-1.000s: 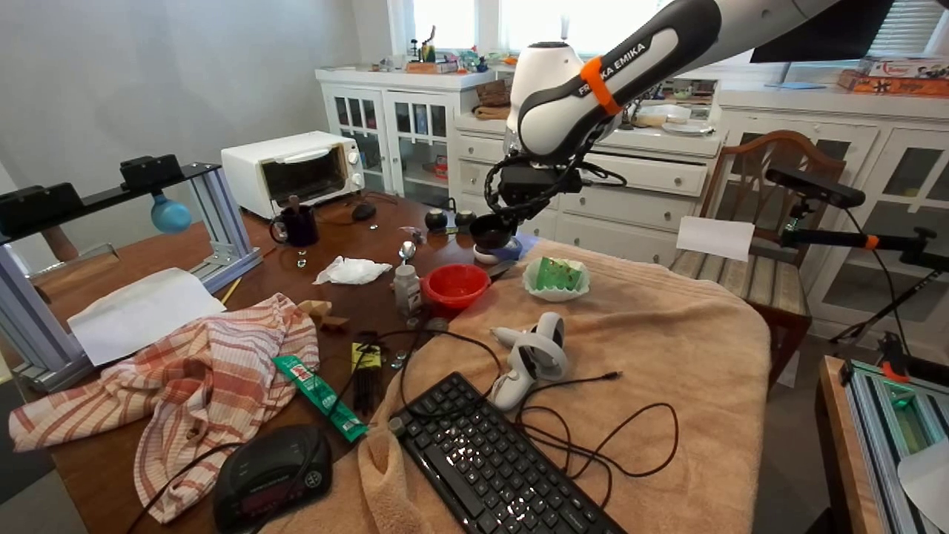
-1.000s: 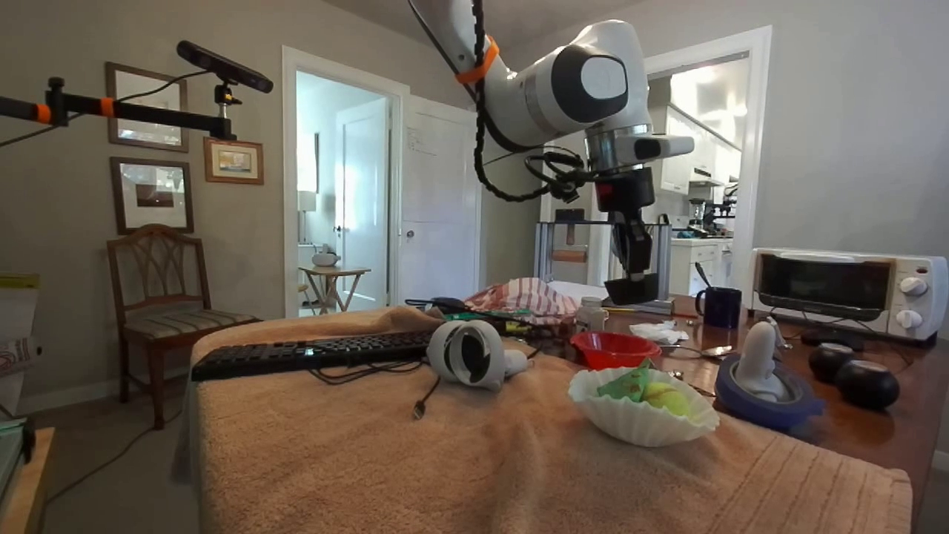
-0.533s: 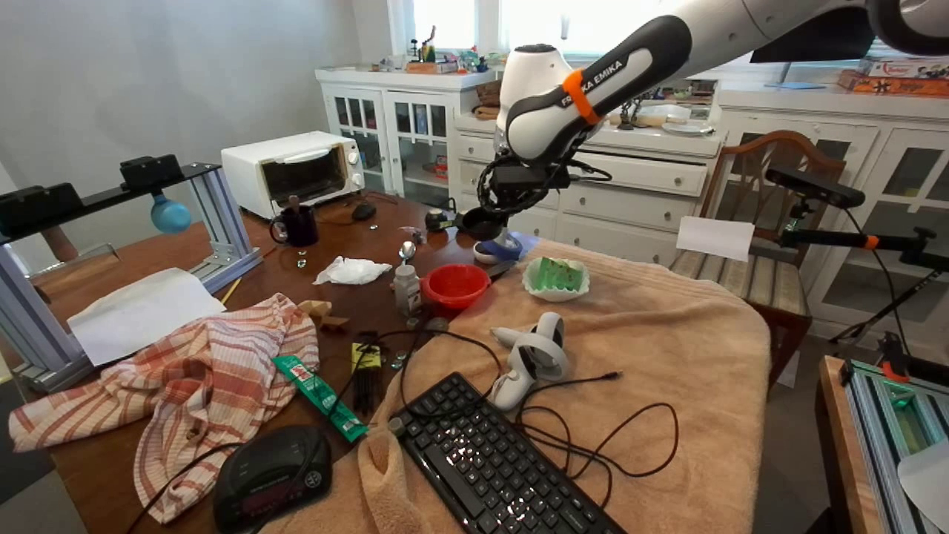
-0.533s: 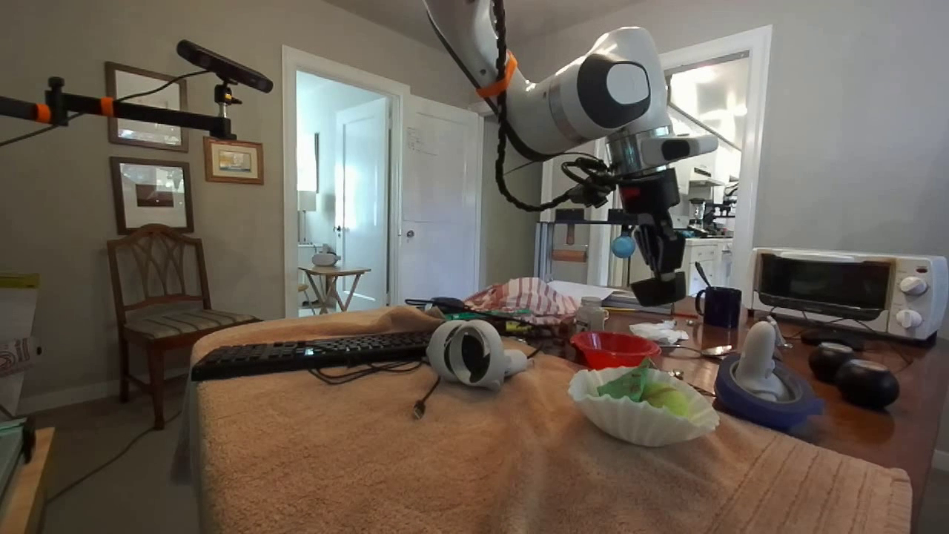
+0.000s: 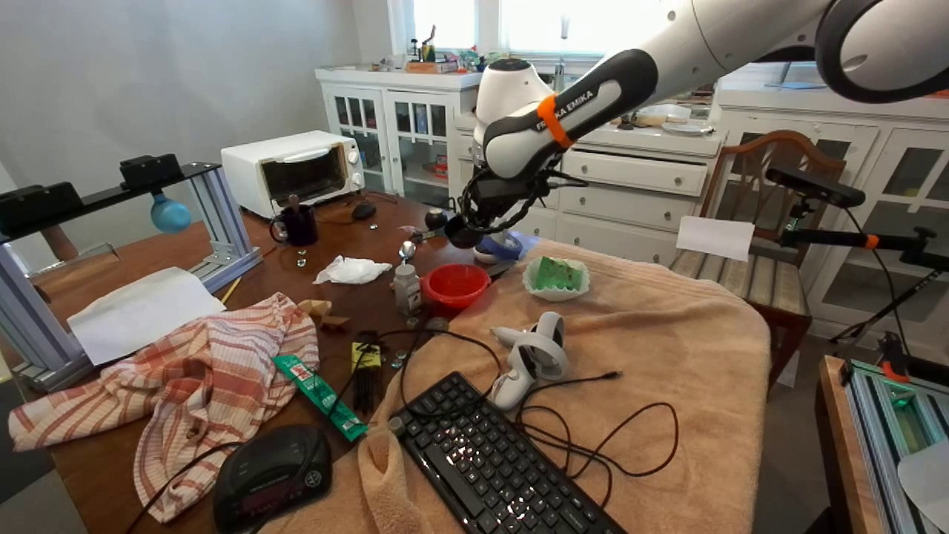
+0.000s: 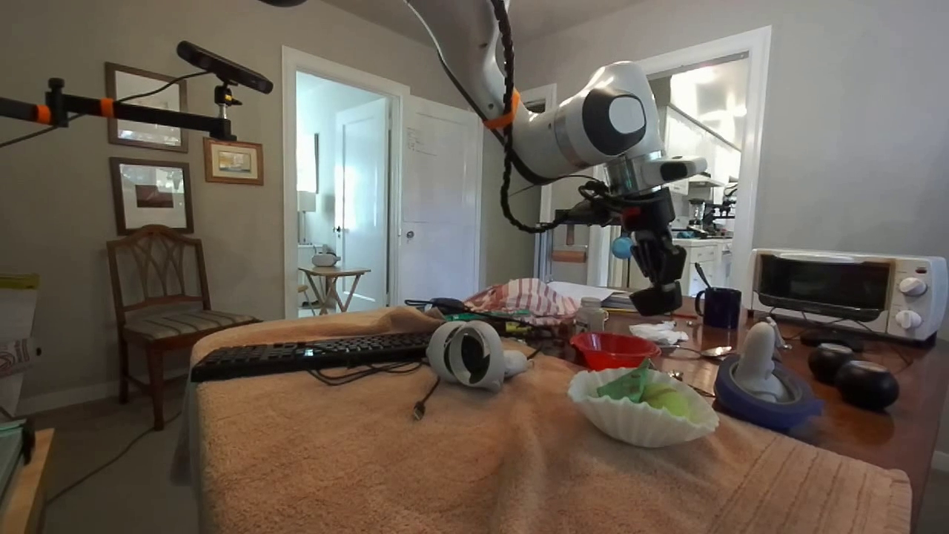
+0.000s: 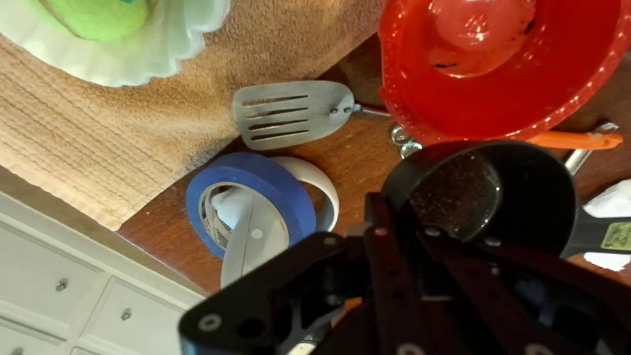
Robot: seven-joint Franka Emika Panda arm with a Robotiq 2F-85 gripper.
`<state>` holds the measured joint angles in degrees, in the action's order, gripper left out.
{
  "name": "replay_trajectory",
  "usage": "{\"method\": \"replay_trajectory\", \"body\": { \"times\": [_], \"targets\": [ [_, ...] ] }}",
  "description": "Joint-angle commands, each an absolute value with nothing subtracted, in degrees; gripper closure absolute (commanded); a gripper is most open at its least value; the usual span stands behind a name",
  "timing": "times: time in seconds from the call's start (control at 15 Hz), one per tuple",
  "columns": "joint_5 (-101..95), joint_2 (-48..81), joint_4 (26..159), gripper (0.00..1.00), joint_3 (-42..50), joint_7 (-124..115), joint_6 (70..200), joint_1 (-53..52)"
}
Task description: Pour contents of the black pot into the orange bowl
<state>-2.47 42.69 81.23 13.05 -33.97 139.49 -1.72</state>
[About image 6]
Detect wooden chair striped seat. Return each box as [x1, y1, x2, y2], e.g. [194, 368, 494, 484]
[105, 223, 264, 433]

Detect wood and aluminium rig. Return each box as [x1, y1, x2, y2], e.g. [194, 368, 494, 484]
[0, 411, 61, 534]

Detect small round side table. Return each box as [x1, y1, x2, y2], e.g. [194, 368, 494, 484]
[296, 261, 375, 318]

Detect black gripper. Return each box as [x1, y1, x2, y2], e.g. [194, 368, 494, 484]
[621, 189, 689, 291]

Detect metal spoon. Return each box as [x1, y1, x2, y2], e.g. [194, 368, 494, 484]
[680, 337, 737, 364]

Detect dark blue mug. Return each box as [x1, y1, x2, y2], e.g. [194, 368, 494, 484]
[691, 285, 746, 334]

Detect framed wall picture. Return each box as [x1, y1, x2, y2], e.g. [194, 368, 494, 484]
[107, 153, 195, 238]
[105, 58, 190, 153]

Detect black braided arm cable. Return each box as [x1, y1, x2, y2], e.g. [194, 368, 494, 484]
[488, 0, 621, 238]

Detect small gold framed picture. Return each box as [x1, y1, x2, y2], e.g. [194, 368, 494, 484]
[203, 132, 267, 189]

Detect white toaster oven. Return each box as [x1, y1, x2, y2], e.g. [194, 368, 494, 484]
[749, 242, 949, 344]

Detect orange red bowl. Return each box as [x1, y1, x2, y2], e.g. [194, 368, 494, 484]
[569, 330, 666, 374]

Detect tan terry towel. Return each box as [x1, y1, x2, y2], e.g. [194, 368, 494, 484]
[185, 301, 918, 534]

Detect black round shaker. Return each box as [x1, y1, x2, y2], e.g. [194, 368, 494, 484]
[806, 337, 866, 384]
[833, 355, 906, 416]

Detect black keyboard cable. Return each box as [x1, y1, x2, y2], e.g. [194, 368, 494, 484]
[305, 355, 449, 422]

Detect black computer keyboard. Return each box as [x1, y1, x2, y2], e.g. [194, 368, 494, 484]
[187, 330, 440, 384]

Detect white cardboard box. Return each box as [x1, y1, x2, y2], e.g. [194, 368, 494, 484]
[0, 272, 46, 419]

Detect white kitchen cabinets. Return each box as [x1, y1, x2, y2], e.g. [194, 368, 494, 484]
[649, 74, 749, 215]

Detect white panel door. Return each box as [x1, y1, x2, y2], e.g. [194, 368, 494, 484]
[399, 92, 489, 304]

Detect white rounded plastic piece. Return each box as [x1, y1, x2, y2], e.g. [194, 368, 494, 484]
[738, 315, 793, 401]

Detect red striped cloth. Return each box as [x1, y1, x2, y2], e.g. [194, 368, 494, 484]
[462, 276, 588, 324]

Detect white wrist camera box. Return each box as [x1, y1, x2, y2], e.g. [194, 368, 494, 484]
[657, 153, 713, 186]

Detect glass pepper shaker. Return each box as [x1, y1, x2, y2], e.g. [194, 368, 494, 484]
[577, 292, 612, 334]

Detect crumpled white tissue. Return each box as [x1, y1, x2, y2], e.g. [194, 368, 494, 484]
[627, 318, 695, 353]

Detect white scalloped shell dish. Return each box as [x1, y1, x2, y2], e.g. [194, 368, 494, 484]
[568, 364, 725, 450]

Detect black boom pole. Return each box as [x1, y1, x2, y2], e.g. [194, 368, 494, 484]
[0, 74, 244, 141]

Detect black bar camera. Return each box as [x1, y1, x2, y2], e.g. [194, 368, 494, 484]
[175, 39, 277, 98]

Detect white paper sheet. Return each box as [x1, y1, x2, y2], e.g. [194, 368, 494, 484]
[545, 279, 618, 304]

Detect green candy pile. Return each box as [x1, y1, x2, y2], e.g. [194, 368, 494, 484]
[593, 364, 695, 419]

